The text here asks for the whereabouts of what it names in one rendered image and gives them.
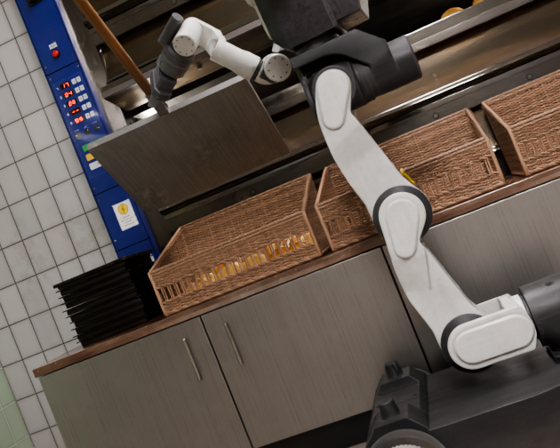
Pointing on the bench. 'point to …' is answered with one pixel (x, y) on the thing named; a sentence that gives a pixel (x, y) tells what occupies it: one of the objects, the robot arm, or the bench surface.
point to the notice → (126, 218)
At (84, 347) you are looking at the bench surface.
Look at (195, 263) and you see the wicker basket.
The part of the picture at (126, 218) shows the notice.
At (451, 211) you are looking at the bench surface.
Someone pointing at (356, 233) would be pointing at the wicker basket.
